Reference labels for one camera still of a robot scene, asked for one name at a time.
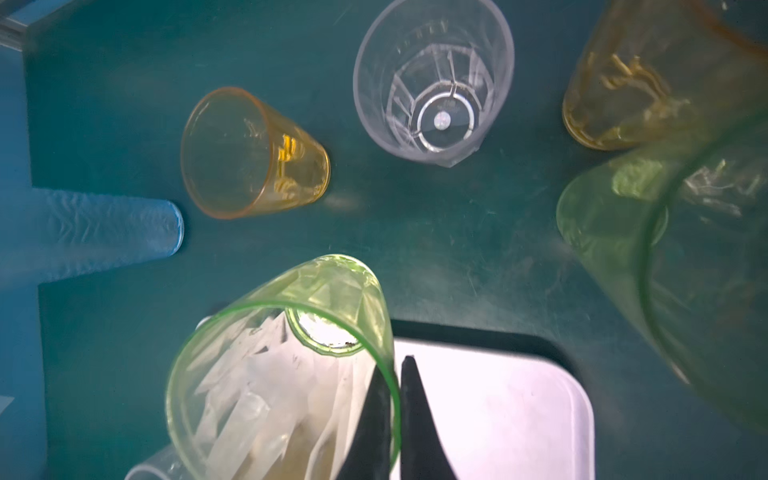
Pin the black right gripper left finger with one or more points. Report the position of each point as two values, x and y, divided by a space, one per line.
369 455

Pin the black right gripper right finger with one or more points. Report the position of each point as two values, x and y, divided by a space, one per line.
420 432

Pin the lilac plastic tray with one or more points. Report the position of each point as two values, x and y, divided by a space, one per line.
499 415

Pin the pale green small glass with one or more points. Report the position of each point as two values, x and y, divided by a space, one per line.
273 385

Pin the clear faceted glass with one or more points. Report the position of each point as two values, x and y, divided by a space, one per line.
164 465

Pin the yellow amber smooth glass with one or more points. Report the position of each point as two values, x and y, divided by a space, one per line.
239 157

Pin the tall green glass front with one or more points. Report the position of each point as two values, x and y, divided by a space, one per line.
675 234

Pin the clear smooth glass rear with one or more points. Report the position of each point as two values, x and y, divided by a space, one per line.
431 77

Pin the frosted blue tall cup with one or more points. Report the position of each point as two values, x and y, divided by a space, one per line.
51 235

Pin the tall green yellow glass rear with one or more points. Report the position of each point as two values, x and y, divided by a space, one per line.
654 68

